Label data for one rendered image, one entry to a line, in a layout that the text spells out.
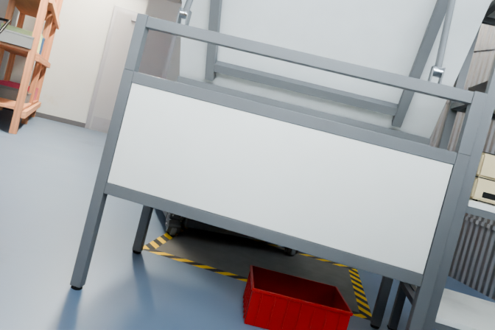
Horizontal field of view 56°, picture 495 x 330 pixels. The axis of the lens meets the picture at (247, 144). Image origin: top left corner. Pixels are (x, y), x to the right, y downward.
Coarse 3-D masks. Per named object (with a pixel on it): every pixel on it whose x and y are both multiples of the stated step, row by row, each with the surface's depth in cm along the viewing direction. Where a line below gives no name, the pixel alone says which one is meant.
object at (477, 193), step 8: (480, 160) 174; (488, 160) 173; (480, 168) 174; (488, 168) 173; (480, 176) 174; (488, 176) 173; (480, 184) 173; (488, 184) 173; (472, 192) 174; (480, 192) 173; (488, 192) 173; (488, 200) 173
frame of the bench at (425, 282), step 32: (128, 96) 162; (192, 96) 158; (224, 96) 156; (320, 128) 152; (352, 128) 150; (448, 160) 146; (96, 192) 163; (128, 192) 161; (448, 192) 146; (96, 224) 164; (224, 224) 156; (448, 224) 146; (320, 256) 151; (352, 256) 150; (384, 288) 203; (416, 320) 147
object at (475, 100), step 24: (144, 24) 161; (168, 24) 159; (240, 48) 156; (264, 48) 154; (336, 72) 152; (360, 72) 150; (384, 72) 149; (432, 72) 147; (456, 96) 145; (480, 96) 144
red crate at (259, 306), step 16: (256, 272) 200; (272, 272) 200; (256, 288) 200; (272, 288) 200; (288, 288) 201; (304, 288) 201; (320, 288) 201; (336, 288) 199; (256, 304) 173; (272, 304) 173; (288, 304) 172; (304, 304) 173; (320, 304) 173; (336, 304) 193; (256, 320) 173; (272, 320) 173; (288, 320) 173; (304, 320) 173; (320, 320) 173; (336, 320) 173
